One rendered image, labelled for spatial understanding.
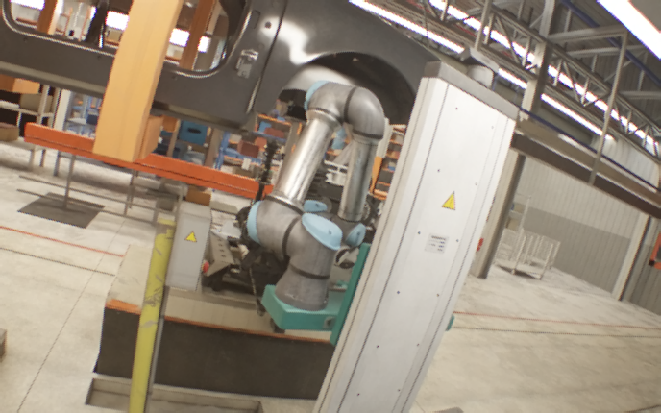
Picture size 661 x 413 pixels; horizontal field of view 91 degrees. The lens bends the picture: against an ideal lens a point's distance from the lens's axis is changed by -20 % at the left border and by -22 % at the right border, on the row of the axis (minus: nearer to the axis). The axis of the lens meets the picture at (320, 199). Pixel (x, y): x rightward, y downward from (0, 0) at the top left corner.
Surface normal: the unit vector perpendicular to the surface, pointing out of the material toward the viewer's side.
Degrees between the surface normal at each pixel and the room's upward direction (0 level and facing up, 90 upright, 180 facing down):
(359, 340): 90
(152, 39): 90
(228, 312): 90
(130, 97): 90
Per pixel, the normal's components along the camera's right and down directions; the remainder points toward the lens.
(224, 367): 0.30, 0.21
